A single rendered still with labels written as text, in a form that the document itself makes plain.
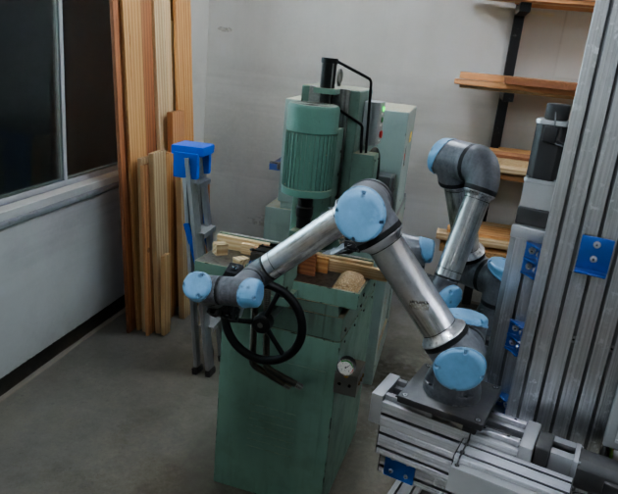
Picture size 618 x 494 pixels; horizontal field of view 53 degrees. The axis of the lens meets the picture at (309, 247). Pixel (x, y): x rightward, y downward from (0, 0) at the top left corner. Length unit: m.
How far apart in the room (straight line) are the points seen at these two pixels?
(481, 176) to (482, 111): 2.52
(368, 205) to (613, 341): 0.74
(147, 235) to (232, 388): 1.38
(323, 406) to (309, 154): 0.88
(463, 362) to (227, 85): 3.50
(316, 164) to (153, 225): 1.59
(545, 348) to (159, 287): 2.37
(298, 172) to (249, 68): 2.57
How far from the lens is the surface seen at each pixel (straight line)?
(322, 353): 2.15
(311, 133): 2.04
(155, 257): 3.52
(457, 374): 1.47
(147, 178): 3.41
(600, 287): 1.68
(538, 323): 1.75
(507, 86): 3.85
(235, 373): 2.31
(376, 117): 2.34
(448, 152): 1.90
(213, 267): 2.18
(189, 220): 3.02
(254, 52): 4.56
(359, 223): 1.37
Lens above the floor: 1.65
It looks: 18 degrees down
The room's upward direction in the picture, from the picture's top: 6 degrees clockwise
